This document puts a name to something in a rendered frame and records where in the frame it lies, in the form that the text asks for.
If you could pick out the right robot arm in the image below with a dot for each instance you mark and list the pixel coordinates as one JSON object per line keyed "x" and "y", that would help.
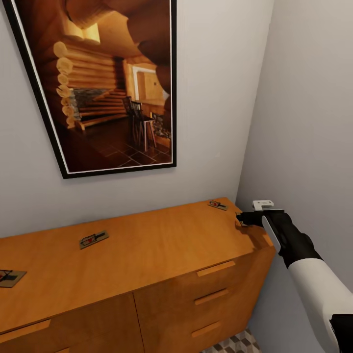
{"x": 327, "y": 301}

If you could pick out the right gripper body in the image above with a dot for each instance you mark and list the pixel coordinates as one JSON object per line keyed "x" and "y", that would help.
{"x": 250, "y": 218}

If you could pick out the picture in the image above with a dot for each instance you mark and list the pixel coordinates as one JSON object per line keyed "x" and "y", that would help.
{"x": 103, "y": 73}

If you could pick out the cabinet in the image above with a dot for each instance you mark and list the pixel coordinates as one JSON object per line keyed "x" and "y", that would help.
{"x": 174, "y": 280}

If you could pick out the mousetrap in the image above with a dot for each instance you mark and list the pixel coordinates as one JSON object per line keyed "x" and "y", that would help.
{"x": 218, "y": 205}
{"x": 241, "y": 222}
{"x": 90, "y": 240}
{"x": 9, "y": 278}

